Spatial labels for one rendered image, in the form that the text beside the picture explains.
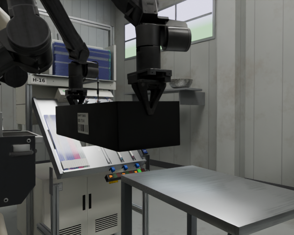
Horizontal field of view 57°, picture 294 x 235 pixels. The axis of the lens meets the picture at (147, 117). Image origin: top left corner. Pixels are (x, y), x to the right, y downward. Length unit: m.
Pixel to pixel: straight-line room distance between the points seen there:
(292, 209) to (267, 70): 3.36
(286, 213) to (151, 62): 0.62
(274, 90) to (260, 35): 0.82
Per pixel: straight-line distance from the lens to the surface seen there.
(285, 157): 4.12
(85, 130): 0.79
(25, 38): 0.57
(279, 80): 4.13
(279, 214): 0.94
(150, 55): 0.62
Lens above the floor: 1.10
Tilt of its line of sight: 1 degrees down
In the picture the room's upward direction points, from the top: straight up
